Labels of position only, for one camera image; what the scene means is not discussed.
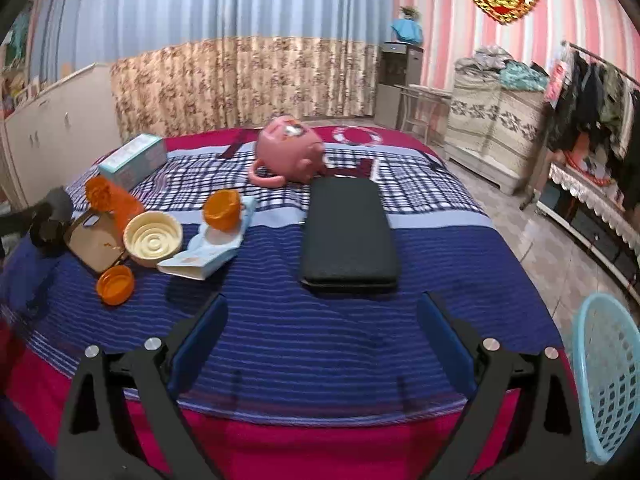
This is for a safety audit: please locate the black rectangular pouch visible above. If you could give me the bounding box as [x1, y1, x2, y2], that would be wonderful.
[299, 177, 399, 294]

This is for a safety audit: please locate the orange plastic mesh bag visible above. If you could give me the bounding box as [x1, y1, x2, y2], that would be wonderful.
[85, 174, 144, 234]

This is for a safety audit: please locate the low shelf with lace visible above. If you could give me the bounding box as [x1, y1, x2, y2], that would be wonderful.
[536, 162, 639, 300]

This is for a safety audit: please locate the brown rectangular tray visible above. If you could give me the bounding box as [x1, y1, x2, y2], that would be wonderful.
[64, 209, 126, 274]

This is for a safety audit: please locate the striped blue red bedspread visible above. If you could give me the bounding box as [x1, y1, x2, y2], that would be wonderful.
[1, 127, 561, 479]

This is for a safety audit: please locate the light blue laundry basket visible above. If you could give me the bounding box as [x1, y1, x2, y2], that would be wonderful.
[572, 292, 639, 465]

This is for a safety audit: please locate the grey water dispenser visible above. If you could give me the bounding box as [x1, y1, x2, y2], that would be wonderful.
[373, 41, 423, 129]

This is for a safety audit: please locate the cream round plastic bowl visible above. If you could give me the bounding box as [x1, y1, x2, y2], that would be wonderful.
[122, 211, 183, 268]

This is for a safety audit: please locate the small metal side table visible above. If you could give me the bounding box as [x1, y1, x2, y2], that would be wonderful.
[398, 84, 451, 144]

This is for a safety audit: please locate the light blue tissue box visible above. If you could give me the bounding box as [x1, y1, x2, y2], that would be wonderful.
[98, 133, 168, 191]

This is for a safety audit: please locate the blue covered water bottle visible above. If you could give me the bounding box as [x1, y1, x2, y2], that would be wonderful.
[392, 18, 423, 47]

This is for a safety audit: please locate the pile of folded clothes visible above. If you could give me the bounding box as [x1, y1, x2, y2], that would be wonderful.
[454, 46, 549, 92]

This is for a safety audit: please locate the blue and floral curtain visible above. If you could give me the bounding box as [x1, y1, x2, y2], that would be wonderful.
[29, 0, 393, 136]

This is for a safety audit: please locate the white cabinet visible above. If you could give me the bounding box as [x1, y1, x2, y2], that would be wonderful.
[1, 63, 122, 208]

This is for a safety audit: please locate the clothes rack with garments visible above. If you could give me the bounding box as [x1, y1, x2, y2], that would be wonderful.
[520, 40, 639, 214]

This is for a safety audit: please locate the patterned cloth covered chest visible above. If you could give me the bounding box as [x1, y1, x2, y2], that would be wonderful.
[444, 70, 544, 195]

